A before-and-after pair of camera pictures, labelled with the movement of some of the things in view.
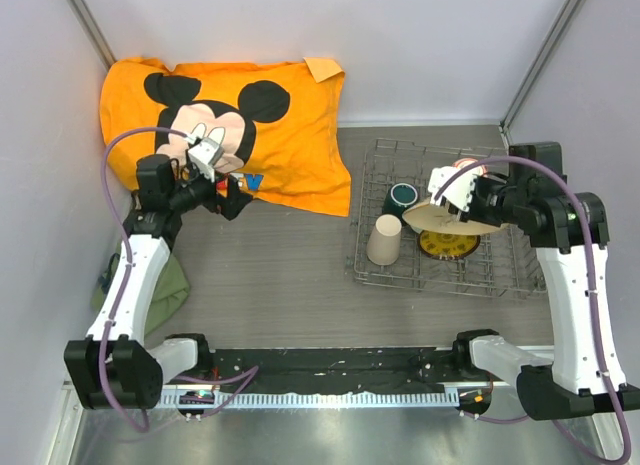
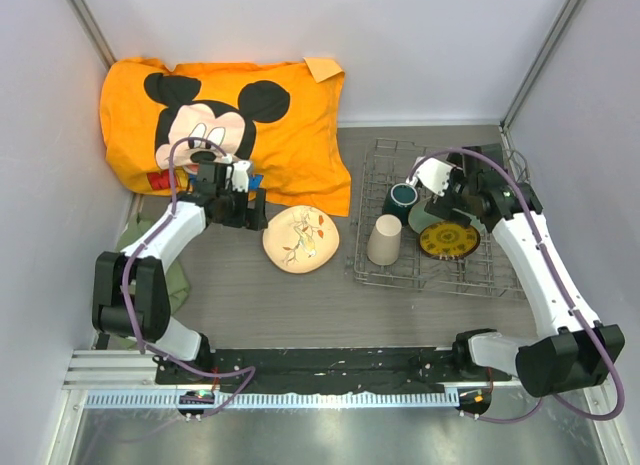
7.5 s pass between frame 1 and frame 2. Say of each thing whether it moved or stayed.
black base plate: stayed
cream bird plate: moved
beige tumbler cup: stayed
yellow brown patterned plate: stayed
